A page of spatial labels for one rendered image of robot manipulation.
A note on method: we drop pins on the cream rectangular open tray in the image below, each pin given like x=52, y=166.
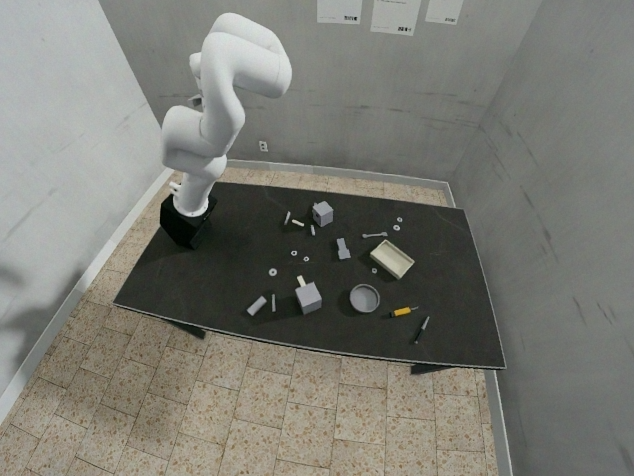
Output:
x=397, y=261

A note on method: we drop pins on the grey round dish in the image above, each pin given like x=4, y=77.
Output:
x=364, y=297

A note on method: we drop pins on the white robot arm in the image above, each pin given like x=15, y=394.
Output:
x=226, y=60

